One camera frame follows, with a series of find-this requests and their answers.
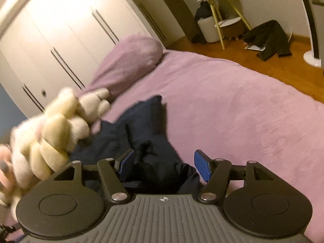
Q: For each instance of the white cylindrical bin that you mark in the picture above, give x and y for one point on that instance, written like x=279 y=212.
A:
x=208 y=29

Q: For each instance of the pink plush toy grey horns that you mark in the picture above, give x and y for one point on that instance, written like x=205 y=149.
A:
x=7 y=173

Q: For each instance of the white round side table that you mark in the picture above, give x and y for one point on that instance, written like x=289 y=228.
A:
x=226 y=13

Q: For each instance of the pink fleece bed blanket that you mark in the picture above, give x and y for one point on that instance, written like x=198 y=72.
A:
x=265 y=137

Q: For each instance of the white wardrobe with handles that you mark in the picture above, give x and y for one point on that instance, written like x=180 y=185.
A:
x=50 y=44

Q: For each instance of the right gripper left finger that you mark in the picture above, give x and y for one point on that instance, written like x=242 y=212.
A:
x=124 y=163

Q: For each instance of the white floor lamp base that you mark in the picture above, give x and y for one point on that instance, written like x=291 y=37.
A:
x=311 y=60

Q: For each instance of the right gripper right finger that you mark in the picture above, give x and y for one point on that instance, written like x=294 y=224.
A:
x=204 y=164

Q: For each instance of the black clothes on floor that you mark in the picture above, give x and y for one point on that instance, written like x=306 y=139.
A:
x=271 y=36

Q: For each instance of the pink pillow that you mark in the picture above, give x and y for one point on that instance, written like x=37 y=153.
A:
x=129 y=61

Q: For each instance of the yellow flower plush cushion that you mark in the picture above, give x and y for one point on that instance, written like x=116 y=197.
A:
x=45 y=149

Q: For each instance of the dark navy garment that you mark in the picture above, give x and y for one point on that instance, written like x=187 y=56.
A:
x=157 y=167

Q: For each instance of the white plush bunny toy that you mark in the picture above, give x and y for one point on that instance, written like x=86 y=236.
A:
x=92 y=106

